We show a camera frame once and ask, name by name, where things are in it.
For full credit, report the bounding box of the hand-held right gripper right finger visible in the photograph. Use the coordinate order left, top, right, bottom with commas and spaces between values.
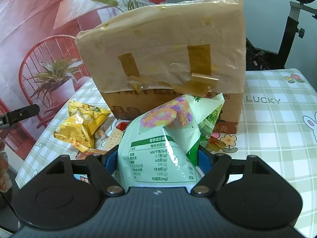
193, 147, 271, 197

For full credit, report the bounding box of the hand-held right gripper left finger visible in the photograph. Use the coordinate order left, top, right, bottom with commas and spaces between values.
46, 151, 125, 196

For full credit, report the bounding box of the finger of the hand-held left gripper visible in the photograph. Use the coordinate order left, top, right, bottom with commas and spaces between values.
0, 104, 40, 130

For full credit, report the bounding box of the pale green snack bag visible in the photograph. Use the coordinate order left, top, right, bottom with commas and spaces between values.
113, 93, 226, 194

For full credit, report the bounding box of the cardboard box with tape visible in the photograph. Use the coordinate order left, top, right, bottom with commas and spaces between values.
75, 0, 247, 135

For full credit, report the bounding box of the small orange candy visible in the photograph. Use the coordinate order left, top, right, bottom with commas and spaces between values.
207, 137, 226, 153

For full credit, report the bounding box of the clear cracker packet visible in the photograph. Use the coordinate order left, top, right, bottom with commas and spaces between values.
100, 126, 124, 152

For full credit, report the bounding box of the orange snack packet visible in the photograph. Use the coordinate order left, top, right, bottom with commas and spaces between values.
75, 149, 109, 160

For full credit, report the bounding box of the green vegetable print packet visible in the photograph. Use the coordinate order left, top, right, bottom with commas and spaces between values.
198, 103, 224, 149

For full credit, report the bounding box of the plaid tablecloth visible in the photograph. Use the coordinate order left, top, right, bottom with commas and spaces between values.
15, 68, 317, 238

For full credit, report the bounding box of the wall poster with red chair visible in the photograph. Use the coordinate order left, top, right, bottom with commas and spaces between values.
0, 0, 169, 160

